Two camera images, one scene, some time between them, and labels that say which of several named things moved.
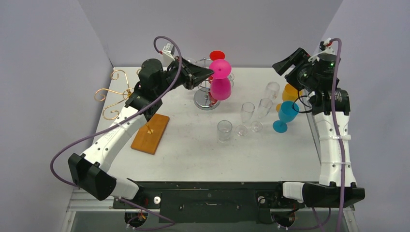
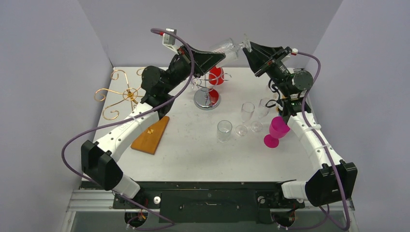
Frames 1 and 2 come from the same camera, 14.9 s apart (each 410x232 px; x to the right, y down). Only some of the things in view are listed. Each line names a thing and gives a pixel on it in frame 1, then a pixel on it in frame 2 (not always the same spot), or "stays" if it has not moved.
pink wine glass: x=220 y=83 to x=278 y=129
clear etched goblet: x=224 y=127 stays
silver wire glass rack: x=202 y=100 stays
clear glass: x=230 y=77 to x=231 y=50
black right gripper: x=295 y=68 to x=272 y=61
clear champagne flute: x=247 y=110 stays
